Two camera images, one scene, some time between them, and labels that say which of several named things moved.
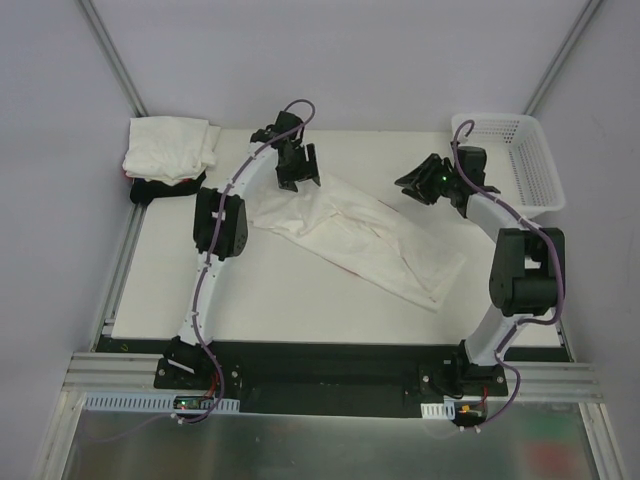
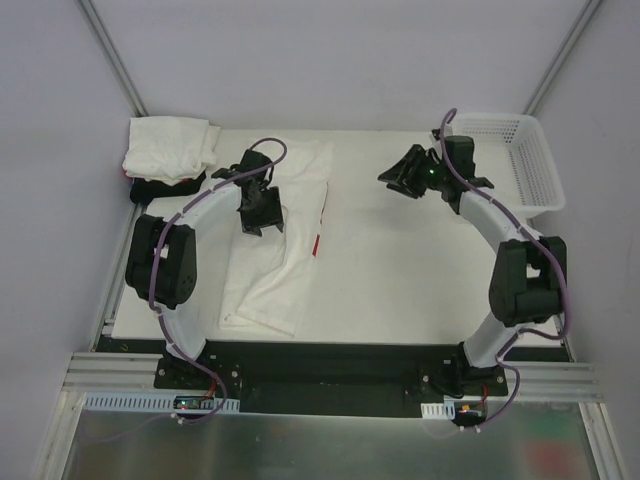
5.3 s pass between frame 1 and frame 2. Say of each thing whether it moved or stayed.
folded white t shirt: stayed
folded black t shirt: stayed
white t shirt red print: moved
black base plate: stayed
